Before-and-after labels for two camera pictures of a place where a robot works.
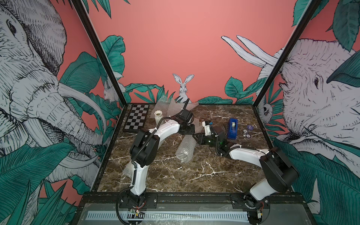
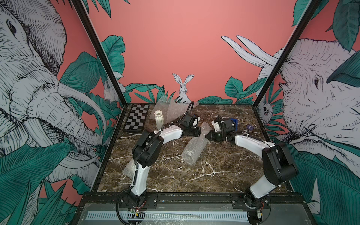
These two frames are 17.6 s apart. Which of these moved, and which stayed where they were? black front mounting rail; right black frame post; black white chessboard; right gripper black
Moved: right gripper black
Stayed: black white chessboard; black front mounting rail; right black frame post
